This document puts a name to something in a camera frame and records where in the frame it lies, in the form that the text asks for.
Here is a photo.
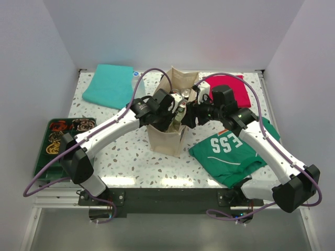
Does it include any orange rubber band pile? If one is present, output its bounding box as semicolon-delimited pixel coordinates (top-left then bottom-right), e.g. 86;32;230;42
49;120;69;132

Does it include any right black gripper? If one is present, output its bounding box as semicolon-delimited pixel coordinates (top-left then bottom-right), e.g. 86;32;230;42
181;94;224;129

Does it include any green compartment tray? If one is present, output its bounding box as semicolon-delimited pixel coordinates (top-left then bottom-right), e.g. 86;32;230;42
33;118;97;182

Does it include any clear water bottle blue cap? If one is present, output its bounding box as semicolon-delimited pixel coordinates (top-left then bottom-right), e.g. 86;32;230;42
131;71;146;98

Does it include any tan rubber band pile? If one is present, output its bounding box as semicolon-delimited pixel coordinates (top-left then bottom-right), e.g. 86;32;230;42
48;131;64;143

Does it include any teal folded towel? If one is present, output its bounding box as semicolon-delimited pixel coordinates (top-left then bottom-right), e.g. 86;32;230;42
82;64;133;109

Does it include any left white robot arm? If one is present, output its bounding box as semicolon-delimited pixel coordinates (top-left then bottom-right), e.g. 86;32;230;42
59;89;182;205

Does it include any silver can back right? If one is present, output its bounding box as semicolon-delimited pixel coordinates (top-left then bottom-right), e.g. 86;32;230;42
180;88;191;98

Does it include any green glass bottle right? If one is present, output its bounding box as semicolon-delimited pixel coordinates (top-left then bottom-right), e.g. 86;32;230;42
173;107;185;130

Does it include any beige canvas bag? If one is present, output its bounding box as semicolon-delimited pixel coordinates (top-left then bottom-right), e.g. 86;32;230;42
147;68;199;157

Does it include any red folded cloth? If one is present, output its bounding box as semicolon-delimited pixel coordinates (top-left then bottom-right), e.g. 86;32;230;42
205;75;251;108

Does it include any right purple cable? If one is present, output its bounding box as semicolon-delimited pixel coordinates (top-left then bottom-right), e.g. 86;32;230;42
192;73;322;223

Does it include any green jersey shirt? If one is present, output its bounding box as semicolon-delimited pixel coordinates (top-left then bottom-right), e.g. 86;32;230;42
189;129;266;189

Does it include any silver can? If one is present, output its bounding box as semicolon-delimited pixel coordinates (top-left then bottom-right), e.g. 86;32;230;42
179;101;187;109
180;88;191;98

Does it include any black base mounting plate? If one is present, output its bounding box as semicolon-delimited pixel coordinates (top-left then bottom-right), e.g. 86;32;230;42
76;188;264;220

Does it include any brown rubber band pile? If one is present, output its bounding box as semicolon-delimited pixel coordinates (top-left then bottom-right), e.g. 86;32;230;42
70;118;95;131

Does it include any silver can middle right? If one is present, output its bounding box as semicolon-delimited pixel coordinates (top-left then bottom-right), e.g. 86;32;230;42
179;101;187;109

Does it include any purple cable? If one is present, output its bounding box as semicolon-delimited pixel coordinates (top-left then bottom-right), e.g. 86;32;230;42
23;67;175;224
192;73;322;223

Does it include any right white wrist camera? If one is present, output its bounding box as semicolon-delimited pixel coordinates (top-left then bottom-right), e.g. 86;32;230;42
192;81;210;104

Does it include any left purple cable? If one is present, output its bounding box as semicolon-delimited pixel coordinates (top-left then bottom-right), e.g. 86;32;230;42
23;67;175;224

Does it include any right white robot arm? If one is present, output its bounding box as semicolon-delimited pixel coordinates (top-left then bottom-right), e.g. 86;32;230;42
182;82;320;213

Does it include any yellow rubber band pile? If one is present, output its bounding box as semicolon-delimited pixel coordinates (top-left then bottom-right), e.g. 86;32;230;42
46;142;60;155

